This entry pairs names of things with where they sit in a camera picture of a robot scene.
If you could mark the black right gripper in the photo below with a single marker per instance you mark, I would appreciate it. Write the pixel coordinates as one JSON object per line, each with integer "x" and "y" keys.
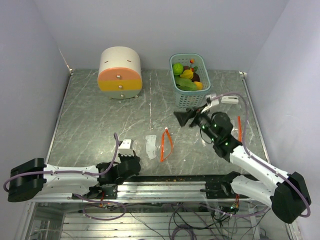
{"x": 183, "y": 117}

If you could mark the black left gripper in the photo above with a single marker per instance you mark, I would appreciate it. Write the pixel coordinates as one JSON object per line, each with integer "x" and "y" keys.
{"x": 134, "y": 156}

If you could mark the green fake leafy vegetable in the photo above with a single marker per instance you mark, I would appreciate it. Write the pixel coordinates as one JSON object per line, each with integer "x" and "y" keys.
{"x": 185, "y": 84}

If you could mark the zip bag with fruit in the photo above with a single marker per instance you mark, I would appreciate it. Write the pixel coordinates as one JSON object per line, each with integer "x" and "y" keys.
{"x": 159, "y": 145}

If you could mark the orange fake fruit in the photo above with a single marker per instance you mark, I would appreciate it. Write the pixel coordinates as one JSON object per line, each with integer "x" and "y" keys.
{"x": 199, "y": 85}

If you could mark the light blue plastic basket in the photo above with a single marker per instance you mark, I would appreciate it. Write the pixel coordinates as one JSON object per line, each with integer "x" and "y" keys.
{"x": 190, "y": 99}

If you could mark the green fake fruit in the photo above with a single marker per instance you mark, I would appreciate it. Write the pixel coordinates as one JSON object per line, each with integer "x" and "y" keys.
{"x": 177, "y": 69}

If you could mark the red fake cherries with leaves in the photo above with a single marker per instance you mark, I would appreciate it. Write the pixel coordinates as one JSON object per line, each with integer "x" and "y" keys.
{"x": 192, "y": 66}

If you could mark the zip bag with fake food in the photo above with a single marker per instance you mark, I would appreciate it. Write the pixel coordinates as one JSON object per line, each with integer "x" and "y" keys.
{"x": 235, "y": 132}

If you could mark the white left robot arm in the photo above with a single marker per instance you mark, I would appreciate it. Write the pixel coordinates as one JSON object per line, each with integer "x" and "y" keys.
{"x": 35, "y": 178}

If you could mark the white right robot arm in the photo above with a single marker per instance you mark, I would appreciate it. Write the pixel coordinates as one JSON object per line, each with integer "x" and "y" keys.
{"x": 285, "y": 193}

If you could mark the small white device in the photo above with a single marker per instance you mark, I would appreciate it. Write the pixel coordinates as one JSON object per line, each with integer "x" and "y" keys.
{"x": 228, "y": 99}

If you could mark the round three-drawer cabinet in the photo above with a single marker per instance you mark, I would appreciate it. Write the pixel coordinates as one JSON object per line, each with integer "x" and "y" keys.
{"x": 120, "y": 75}

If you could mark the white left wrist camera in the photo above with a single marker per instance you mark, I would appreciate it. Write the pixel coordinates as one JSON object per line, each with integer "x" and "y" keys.
{"x": 126, "y": 148}

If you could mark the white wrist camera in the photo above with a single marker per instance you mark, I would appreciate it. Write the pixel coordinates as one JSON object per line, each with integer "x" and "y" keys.
{"x": 211, "y": 101}
{"x": 126, "y": 148}

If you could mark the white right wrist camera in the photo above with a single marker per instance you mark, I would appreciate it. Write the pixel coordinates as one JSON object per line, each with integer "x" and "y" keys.
{"x": 211, "y": 101}

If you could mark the aluminium frame rail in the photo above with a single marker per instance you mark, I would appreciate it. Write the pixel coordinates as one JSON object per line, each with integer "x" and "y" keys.
{"x": 186, "y": 191}

